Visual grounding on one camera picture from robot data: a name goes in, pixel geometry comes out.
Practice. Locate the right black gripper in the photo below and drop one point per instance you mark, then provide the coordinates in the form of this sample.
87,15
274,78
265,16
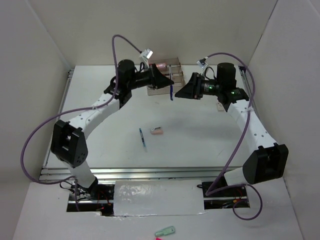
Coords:
193,89

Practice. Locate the tiered clear acrylic organizer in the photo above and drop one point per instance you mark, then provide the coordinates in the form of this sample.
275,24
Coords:
177,76

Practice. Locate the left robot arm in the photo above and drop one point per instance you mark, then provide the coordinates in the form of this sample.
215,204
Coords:
69,139

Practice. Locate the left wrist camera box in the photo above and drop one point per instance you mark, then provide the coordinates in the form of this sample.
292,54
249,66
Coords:
146,54

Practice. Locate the aluminium frame rail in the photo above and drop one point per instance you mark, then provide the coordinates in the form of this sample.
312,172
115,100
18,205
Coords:
197,140

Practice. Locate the pink eraser with sharpener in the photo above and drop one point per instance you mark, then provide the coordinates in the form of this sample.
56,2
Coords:
156,130

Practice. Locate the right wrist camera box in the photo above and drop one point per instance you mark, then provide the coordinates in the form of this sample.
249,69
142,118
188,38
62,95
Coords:
202,63

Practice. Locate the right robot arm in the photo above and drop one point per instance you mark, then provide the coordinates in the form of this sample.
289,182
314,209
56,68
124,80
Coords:
267,160

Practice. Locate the green clear object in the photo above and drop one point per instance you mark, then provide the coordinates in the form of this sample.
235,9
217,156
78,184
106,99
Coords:
165,231

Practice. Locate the blue gel pen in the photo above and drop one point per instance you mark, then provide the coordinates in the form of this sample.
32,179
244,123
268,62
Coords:
143,140
171,86

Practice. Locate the white front cover board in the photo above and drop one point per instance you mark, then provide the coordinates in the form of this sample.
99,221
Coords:
158,198

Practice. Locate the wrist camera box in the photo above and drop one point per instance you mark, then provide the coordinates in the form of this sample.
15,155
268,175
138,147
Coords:
146,54
202,63

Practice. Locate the white eraser pack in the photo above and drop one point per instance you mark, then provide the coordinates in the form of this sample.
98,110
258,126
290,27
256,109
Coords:
220,107

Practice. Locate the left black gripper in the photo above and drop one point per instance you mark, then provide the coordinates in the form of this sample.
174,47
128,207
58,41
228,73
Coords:
157,79

